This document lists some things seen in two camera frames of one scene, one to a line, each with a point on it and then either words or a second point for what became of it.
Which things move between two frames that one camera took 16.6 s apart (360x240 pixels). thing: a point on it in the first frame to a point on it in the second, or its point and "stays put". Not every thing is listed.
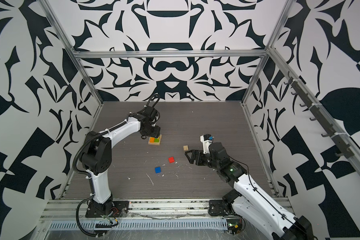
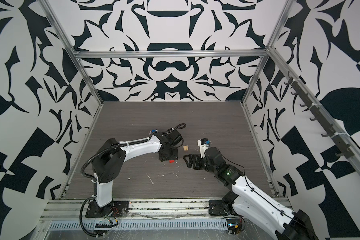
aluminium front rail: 71,215 stays put
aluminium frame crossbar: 172,54 stays put
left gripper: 156,134 to 176,157
